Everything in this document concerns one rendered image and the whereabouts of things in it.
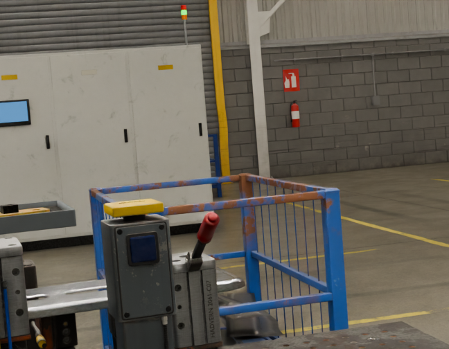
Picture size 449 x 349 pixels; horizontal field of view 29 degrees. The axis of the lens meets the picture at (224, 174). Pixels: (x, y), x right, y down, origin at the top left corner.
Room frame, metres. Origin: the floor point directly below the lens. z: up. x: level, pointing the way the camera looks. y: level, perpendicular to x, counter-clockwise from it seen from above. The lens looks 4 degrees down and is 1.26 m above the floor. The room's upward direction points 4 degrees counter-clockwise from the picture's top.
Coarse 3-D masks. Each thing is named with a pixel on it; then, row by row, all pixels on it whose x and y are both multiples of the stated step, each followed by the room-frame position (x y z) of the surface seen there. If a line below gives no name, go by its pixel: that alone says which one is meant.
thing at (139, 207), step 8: (136, 200) 1.04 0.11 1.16; (144, 200) 1.03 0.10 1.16; (152, 200) 1.02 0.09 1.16; (104, 208) 1.03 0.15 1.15; (112, 208) 0.97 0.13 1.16; (120, 208) 0.98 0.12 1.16; (128, 208) 0.98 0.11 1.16; (136, 208) 0.98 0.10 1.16; (144, 208) 0.98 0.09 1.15; (152, 208) 0.99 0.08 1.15; (160, 208) 0.99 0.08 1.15; (112, 216) 0.98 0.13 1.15; (120, 216) 0.98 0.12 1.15; (128, 216) 1.00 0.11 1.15; (136, 216) 1.00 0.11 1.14; (144, 216) 1.01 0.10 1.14
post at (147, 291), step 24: (120, 240) 0.97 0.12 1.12; (168, 240) 0.99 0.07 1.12; (120, 264) 0.97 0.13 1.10; (144, 264) 0.97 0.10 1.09; (168, 264) 0.99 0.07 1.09; (120, 288) 0.97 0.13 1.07; (144, 288) 0.98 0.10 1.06; (168, 288) 0.99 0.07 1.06; (120, 312) 0.97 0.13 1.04; (144, 312) 0.98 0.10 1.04; (168, 312) 0.99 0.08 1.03; (120, 336) 1.00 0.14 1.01; (144, 336) 0.98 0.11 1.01; (168, 336) 0.99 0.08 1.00
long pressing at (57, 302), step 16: (224, 272) 1.40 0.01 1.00; (48, 288) 1.37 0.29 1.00; (64, 288) 1.36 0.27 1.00; (80, 288) 1.35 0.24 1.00; (96, 288) 1.35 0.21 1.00; (224, 288) 1.29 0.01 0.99; (32, 304) 1.25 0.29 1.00; (48, 304) 1.23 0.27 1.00; (64, 304) 1.22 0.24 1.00; (80, 304) 1.23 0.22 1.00; (96, 304) 1.24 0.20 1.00
